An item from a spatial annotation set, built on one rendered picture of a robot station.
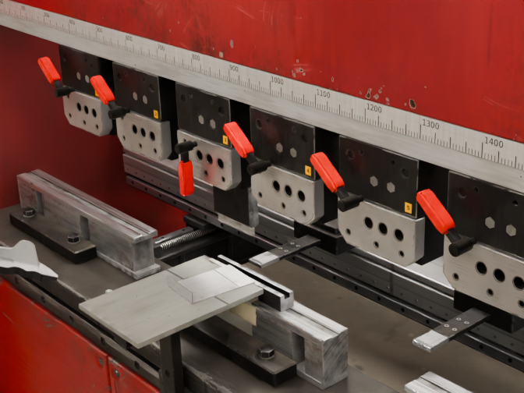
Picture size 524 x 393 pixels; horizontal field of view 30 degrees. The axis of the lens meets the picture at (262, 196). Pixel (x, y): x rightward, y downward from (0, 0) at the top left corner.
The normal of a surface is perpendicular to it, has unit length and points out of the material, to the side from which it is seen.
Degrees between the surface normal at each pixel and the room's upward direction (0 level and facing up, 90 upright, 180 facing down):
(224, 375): 0
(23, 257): 107
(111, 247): 90
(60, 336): 90
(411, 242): 90
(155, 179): 90
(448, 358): 0
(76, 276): 0
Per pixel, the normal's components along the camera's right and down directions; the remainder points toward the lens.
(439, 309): -0.76, 0.27
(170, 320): -0.04, -0.92
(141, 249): 0.65, 0.27
